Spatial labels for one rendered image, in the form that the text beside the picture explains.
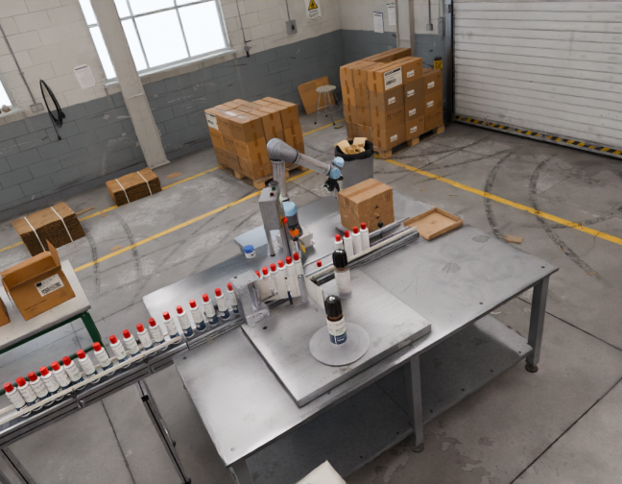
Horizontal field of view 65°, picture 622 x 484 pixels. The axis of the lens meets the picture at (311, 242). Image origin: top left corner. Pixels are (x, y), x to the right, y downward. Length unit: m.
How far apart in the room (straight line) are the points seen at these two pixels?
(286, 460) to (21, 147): 6.02
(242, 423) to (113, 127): 6.18
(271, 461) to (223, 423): 0.65
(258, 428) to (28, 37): 6.32
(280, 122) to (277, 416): 4.61
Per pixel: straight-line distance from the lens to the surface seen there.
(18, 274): 3.96
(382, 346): 2.51
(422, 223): 3.53
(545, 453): 3.28
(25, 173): 7.93
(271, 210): 2.71
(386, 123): 6.55
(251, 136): 6.21
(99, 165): 8.05
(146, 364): 2.82
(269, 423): 2.36
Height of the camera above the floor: 2.63
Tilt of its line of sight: 31 degrees down
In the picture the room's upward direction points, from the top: 10 degrees counter-clockwise
